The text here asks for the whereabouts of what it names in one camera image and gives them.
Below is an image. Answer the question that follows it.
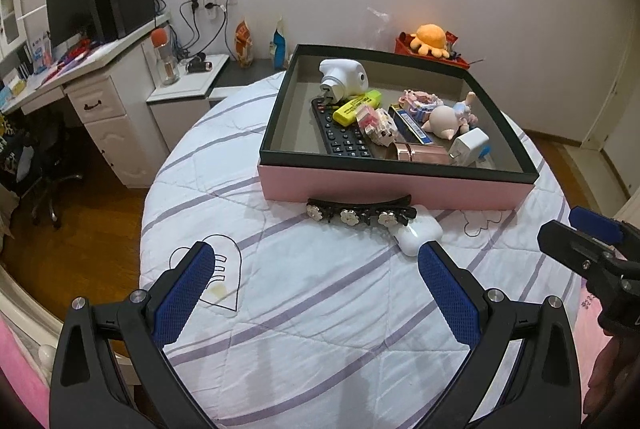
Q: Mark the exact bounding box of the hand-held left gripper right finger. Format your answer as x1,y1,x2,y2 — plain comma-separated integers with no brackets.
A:
417,240,584,429

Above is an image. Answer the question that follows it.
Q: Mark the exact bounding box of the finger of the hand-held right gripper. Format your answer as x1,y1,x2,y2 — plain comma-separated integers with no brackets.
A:
537,219,617,281
569,206,626,246

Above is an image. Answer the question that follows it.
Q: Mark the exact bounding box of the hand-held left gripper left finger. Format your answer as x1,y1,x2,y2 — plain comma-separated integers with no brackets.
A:
48,241,221,429

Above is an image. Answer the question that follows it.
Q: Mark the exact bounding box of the white earbuds case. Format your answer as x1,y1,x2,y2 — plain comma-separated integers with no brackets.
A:
388,204,445,256

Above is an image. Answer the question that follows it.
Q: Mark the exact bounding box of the black flower hair clip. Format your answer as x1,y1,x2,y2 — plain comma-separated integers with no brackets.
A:
304,194,414,228

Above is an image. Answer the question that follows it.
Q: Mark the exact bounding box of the pink box with black rim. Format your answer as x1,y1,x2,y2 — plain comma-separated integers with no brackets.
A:
257,43,540,213

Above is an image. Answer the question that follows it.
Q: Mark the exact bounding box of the rose gold cylindrical case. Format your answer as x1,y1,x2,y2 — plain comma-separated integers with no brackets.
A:
382,140,454,164

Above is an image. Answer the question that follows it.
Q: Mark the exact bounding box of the small rabbit figurine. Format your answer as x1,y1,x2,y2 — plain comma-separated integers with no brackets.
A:
452,91,482,133

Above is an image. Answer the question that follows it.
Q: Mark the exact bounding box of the pink pig toy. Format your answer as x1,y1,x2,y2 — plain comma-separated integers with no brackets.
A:
421,104,464,141

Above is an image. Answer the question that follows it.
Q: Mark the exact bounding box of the blue rectangular box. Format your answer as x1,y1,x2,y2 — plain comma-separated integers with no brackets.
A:
388,104,434,144

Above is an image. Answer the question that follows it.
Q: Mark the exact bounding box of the pink white block toy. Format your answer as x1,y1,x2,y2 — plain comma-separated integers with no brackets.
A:
357,106,399,148

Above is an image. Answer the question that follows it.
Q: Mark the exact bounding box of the pink block figure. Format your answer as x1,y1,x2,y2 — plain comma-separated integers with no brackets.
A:
398,90,445,123

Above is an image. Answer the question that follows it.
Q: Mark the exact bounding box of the yellow highlighter pen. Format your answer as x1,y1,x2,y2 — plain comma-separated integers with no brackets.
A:
332,90,384,127

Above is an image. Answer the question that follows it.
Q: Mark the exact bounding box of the white instant camera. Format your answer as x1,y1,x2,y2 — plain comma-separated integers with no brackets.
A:
318,58,370,103

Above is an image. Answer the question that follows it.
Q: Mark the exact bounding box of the person's right hand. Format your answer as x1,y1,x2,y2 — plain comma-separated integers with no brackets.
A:
587,338,640,416

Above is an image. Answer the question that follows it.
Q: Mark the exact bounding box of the white power adapter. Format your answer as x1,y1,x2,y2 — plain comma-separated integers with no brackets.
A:
447,128,496,169

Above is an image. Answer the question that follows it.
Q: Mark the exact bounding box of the black office chair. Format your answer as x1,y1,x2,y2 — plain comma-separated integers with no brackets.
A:
0,123,84,230

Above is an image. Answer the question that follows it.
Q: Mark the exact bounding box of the black remote control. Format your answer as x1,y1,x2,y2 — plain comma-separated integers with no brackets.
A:
310,96,384,159

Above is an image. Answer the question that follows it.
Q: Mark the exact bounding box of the white desk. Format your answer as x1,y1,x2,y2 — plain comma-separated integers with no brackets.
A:
0,16,174,189

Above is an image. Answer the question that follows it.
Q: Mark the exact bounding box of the white nightstand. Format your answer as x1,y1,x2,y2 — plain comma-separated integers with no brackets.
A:
146,54,231,151

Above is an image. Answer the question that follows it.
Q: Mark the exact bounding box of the red basket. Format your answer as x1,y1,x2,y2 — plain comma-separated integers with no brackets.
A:
394,31,474,70

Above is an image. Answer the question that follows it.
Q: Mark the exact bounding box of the small black cylinder device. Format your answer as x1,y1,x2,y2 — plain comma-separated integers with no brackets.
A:
185,52,214,74

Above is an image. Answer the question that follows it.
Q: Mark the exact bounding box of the clear bottle with orange cap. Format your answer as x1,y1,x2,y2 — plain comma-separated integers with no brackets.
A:
151,27,180,88

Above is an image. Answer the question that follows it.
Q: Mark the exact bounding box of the orange plush toy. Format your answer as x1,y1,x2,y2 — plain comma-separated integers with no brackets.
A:
410,24,450,59

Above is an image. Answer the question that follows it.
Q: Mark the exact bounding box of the blue white bottle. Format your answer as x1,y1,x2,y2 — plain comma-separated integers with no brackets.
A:
269,16,289,70

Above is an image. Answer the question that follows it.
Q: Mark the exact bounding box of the black computer monitor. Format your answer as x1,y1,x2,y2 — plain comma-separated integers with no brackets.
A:
45,0,104,50

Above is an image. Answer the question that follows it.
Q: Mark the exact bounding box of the white desk hutch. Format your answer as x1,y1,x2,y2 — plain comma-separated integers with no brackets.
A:
0,0,27,58

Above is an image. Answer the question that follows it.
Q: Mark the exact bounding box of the black cable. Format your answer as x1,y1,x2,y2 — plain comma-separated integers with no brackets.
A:
177,1,202,60

